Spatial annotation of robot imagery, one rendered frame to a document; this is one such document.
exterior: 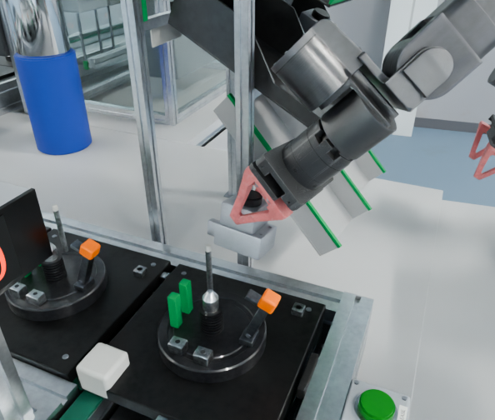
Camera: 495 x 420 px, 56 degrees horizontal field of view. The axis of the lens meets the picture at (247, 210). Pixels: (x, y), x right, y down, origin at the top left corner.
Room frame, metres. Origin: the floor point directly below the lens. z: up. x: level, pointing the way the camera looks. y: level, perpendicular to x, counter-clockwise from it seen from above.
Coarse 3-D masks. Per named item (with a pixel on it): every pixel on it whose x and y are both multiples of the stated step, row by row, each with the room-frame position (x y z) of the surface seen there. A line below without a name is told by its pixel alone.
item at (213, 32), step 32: (192, 0) 0.70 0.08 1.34; (224, 0) 0.83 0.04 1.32; (256, 0) 0.80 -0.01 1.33; (192, 32) 0.71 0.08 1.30; (224, 32) 0.67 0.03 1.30; (256, 32) 0.80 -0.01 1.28; (288, 32) 0.76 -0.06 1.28; (224, 64) 0.68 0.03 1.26; (256, 64) 0.65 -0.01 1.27; (288, 96) 0.62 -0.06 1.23
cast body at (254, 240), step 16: (256, 192) 0.49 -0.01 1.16; (224, 208) 0.47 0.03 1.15; (256, 208) 0.46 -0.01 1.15; (208, 224) 0.50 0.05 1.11; (224, 224) 0.47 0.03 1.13; (240, 224) 0.46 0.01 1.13; (256, 224) 0.46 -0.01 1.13; (224, 240) 0.46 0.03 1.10; (240, 240) 0.45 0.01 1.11; (256, 240) 0.44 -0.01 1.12; (272, 240) 0.47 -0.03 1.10; (256, 256) 0.44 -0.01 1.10
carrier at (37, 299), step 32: (64, 256) 0.58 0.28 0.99; (96, 256) 0.58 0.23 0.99; (128, 256) 0.61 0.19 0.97; (32, 288) 0.51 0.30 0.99; (64, 288) 0.51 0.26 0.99; (96, 288) 0.51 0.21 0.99; (128, 288) 0.53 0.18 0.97; (0, 320) 0.47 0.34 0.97; (32, 320) 0.46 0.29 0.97; (64, 320) 0.47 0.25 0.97; (96, 320) 0.47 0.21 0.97; (32, 352) 0.41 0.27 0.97; (64, 352) 0.41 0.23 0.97
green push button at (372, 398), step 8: (368, 392) 0.35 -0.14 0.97; (376, 392) 0.35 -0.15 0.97; (384, 392) 0.35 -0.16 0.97; (360, 400) 0.34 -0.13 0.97; (368, 400) 0.34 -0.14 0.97; (376, 400) 0.34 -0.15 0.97; (384, 400) 0.34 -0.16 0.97; (392, 400) 0.34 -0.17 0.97; (360, 408) 0.33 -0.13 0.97; (368, 408) 0.33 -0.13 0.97; (376, 408) 0.33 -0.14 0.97; (384, 408) 0.33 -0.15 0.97; (392, 408) 0.33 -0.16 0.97; (368, 416) 0.32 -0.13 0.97; (376, 416) 0.32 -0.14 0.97; (384, 416) 0.32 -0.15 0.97; (392, 416) 0.32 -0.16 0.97
